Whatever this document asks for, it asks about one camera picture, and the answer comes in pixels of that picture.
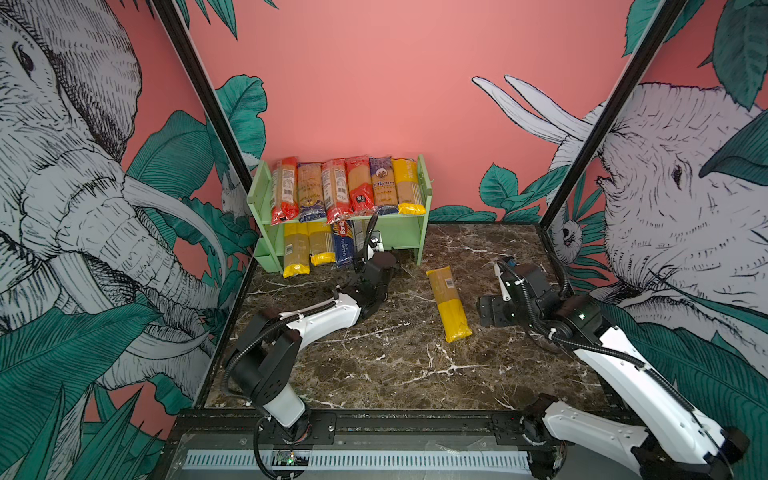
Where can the red yellow spaghetti pack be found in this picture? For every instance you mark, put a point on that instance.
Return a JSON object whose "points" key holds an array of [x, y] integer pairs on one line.
{"points": [[359, 181]]}

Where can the right black frame post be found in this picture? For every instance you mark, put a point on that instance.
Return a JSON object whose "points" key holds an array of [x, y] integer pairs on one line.
{"points": [[653, 37]]}

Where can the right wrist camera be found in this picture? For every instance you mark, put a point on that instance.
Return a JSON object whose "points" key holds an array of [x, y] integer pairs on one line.
{"points": [[504, 273]]}

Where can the yellow spaghetti pack barcode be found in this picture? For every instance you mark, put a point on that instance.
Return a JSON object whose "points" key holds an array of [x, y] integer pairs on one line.
{"points": [[296, 250]]}

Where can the yellow spaghetti pack top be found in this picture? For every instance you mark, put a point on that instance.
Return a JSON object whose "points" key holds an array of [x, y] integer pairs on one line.
{"points": [[410, 200]]}

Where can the blue yellow spaghetti pack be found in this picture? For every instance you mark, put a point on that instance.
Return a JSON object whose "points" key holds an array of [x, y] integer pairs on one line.
{"points": [[310, 192]]}

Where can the yellow spaghetti pack white label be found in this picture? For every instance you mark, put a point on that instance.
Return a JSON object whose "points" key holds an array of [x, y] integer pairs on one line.
{"points": [[449, 304]]}

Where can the blue Ankara spaghetti pack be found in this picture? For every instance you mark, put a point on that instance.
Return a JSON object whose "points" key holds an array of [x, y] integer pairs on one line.
{"points": [[383, 184]]}

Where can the blue spaghetti pack underneath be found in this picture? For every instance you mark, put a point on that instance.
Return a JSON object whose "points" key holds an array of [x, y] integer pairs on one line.
{"points": [[344, 243]]}

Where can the green wooden two-tier shelf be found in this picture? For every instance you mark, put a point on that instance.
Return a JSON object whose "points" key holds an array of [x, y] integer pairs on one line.
{"points": [[398, 231]]}

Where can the red spaghetti pack white label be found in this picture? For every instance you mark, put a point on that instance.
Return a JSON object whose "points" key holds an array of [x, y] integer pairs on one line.
{"points": [[335, 190]]}

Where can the white perforated strip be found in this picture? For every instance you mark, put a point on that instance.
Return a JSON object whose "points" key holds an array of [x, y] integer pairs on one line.
{"points": [[515, 462]]}

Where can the blue white label spaghetti pack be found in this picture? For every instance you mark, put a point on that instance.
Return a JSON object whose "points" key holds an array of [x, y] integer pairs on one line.
{"points": [[359, 228]]}

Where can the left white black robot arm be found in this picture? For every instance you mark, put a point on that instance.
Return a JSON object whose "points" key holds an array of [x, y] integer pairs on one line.
{"points": [[260, 365]]}

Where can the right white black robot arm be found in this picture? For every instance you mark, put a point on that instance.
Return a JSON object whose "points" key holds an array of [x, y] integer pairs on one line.
{"points": [[673, 440]]}

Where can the yellow Pastatime spaghetti pack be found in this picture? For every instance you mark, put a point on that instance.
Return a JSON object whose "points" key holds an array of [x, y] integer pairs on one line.
{"points": [[322, 249]]}

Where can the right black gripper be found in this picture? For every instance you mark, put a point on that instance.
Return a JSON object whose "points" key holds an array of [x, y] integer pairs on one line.
{"points": [[497, 303]]}

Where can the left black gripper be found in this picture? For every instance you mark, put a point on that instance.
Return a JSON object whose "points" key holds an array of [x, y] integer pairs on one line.
{"points": [[359, 268]]}

